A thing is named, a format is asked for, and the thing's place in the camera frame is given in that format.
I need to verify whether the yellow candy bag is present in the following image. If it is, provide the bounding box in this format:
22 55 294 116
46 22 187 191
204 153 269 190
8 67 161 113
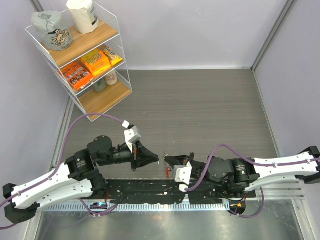
102 47 123 67

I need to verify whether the green bottle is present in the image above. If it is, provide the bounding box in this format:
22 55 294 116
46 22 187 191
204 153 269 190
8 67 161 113
92 78 107 93

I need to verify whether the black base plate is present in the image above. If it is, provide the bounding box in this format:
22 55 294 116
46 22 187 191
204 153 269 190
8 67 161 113
87 179 256 205

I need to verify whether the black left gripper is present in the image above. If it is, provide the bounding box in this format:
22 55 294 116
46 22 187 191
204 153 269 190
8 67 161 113
97 139 160 171

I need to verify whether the grey paper bag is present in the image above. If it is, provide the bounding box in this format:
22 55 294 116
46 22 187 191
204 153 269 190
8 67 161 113
31 11 73 51

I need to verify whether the white slotted cable duct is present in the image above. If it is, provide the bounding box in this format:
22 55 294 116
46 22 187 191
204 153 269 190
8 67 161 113
44 200 230 212

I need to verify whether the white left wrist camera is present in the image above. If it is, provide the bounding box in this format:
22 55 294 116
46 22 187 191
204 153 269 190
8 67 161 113
122 120 142 153

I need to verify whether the beige cup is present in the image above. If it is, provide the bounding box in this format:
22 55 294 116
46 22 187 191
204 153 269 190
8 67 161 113
103 70 118 86

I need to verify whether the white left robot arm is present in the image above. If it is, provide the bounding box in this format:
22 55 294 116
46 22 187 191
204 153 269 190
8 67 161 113
2 135 159 224

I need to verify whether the white wire shelf unit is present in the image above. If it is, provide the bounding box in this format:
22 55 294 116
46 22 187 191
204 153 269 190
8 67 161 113
26 0 133 122

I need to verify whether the white paper bag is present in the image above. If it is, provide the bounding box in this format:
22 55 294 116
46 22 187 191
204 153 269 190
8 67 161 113
66 0 99 34

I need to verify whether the red handled crescent blade keychain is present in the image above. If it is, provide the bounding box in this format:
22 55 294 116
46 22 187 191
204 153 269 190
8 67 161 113
163 152 172 179

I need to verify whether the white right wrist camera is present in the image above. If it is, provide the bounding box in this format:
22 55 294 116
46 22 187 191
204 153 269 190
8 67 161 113
173 162 192 193

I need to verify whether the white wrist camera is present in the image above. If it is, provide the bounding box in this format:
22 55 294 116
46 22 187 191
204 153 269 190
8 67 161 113
173 162 192 193
122 120 142 153

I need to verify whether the orange yellow snack box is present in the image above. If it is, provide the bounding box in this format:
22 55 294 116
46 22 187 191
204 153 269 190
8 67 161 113
80 48 112 77

